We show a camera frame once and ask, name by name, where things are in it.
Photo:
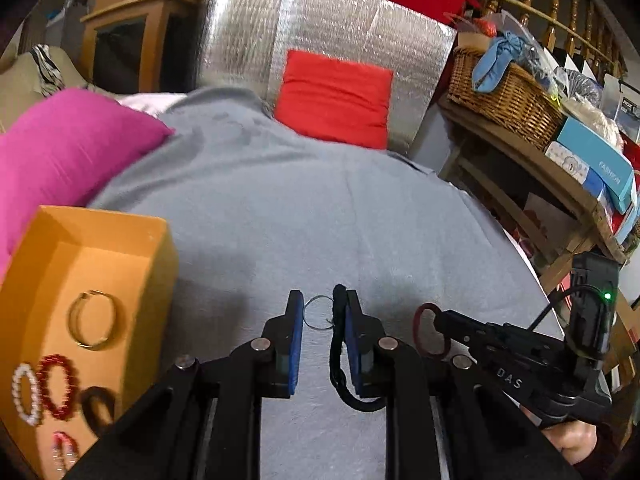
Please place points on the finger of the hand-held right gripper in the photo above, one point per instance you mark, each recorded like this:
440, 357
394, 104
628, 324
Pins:
465, 322
457, 344

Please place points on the silver insulation mat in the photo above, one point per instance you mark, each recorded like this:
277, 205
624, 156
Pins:
250, 25

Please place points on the white printed box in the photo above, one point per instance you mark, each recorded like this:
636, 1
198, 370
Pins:
570, 165

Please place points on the blue cloth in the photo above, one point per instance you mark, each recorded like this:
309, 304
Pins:
495, 65

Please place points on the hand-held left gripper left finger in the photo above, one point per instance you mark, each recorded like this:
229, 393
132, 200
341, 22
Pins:
295, 340

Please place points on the beige cushion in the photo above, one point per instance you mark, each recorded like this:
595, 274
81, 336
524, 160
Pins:
20, 90

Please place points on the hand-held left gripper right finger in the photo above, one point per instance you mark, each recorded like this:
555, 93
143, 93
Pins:
353, 345

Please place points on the wooden railing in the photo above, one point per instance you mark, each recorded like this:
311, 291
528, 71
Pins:
555, 5

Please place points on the person's right hand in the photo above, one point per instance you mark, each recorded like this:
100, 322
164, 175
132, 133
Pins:
570, 442

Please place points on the red pillow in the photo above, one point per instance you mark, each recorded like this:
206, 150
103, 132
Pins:
335, 100

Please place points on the wooden cabinet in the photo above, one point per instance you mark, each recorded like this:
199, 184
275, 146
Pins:
150, 25

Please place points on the wooden side table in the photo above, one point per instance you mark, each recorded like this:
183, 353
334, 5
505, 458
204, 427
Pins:
550, 175

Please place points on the orange cardboard box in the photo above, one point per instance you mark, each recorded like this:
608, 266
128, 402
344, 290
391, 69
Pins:
100, 240

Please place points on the wicker basket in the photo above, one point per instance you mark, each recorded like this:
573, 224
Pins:
510, 105

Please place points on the light blue box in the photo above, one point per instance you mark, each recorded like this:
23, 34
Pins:
595, 160

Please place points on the magenta pillow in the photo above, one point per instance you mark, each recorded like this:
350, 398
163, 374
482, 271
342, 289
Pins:
65, 160

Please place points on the grey blanket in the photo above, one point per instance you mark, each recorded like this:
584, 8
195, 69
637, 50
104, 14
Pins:
300, 210

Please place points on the gold bangle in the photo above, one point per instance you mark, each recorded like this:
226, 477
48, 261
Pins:
73, 321

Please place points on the striped cloth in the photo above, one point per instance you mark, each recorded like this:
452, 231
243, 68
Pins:
50, 70

